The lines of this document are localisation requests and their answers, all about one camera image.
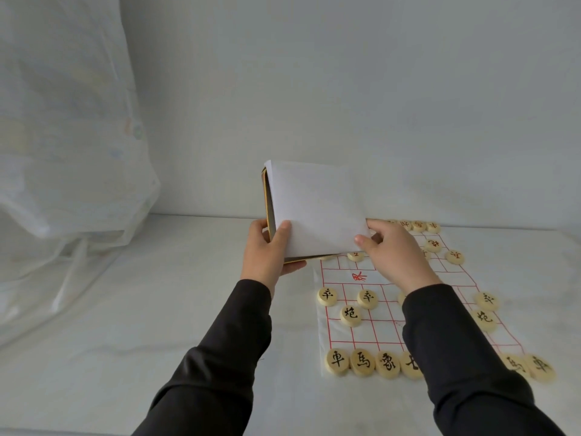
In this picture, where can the person's left hand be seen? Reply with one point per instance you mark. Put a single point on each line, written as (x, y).
(265, 258)

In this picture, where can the person's right hand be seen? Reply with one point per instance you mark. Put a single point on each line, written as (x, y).
(399, 258)

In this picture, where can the white cardboard box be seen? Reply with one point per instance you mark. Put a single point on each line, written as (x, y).
(317, 208)

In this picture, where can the red grid xiangqi board sheet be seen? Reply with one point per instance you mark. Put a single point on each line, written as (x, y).
(358, 331)

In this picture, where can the person's right forearm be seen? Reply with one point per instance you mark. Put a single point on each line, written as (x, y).
(467, 372)

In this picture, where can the person's left forearm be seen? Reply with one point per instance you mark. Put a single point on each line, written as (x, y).
(209, 367)

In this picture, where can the sheer white curtain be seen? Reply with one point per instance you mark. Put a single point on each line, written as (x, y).
(63, 131)

